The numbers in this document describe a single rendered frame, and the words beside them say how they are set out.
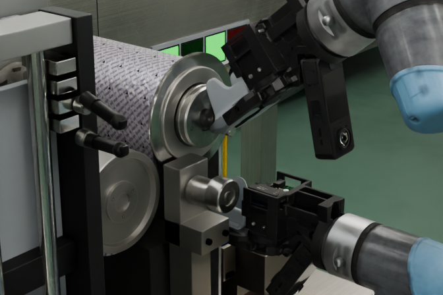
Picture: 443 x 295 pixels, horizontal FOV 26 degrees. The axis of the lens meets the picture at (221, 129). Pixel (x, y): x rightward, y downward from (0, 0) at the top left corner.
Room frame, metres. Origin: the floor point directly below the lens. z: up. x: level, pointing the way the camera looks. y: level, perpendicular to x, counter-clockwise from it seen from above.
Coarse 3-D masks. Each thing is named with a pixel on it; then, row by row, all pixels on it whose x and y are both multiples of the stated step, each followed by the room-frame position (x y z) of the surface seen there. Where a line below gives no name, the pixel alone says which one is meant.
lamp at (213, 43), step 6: (210, 36) 1.60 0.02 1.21; (216, 36) 1.61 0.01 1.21; (222, 36) 1.62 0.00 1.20; (210, 42) 1.60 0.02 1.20; (216, 42) 1.61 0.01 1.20; (222, 42) 1.62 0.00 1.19; (210, 48) 1.60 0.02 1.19; (216, 48) 1.61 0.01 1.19; (216, 54) 1.61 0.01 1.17; (222, 54) 1.62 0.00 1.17; (222, 60) 1.62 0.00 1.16
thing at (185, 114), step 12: (204, 84) 1.08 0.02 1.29; (192, 96) 1.05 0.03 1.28; (204, 96) 1.06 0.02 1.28; (180, 108) 1.05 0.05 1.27; (192, 108) 1.05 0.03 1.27; (204, 108) 1.07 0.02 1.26; (180, 120) 1.04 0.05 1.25; (192, 120) 1.05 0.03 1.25; (204, 120) 1.06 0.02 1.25; (180, 132) 1.05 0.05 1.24; (192, 132) 1.05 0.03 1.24; (204, 132) 1.06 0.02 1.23; (192, 144) 1.05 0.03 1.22; (204, 144) 1.06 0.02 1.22
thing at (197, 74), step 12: (192, 72) 1.07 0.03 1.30; (204, 72) 1.09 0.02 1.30; (216, 72) 1.11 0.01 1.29; (180, 84) 1.06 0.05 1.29; (192, 84) 1.07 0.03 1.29; (168, 96) 1.04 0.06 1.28; (180, 96) 1.05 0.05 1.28; (168, 108) 1.04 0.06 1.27; (168, 120) 1.04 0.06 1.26; (168, 132) 1.04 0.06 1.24; (168, 144) 1.04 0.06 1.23; (180, 144) 1.05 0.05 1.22; (180, 156) 1.05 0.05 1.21
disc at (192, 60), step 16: (176, 64) 1.06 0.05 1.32; (192, 64) 1.08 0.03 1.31; (208, 64) 1.10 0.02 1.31; (224, 80) 1.12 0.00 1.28; (160, 96) 1.04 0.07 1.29; (160, 112) 1.03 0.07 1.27; (160, 128) 1.03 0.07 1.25; (160, 144) 1.03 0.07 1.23; (160, 160) 1.03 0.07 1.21; (208, 160) 1.10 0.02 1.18
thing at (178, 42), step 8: (232, 24) 1.65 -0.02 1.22; (240, 24) 1.66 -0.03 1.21; (200, 32) 1.58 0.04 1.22; (208, 32) 1.60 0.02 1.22; (216, 32) 1.61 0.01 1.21; (176, 40) 1.53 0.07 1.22; (184, 40) 1.55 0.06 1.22; (192, 40) 1.56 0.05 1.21; (152, 48) 1.49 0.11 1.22; (160, 48) 1.51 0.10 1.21; (168, 48) 1.52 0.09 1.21; (224, 64) 1.63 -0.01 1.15
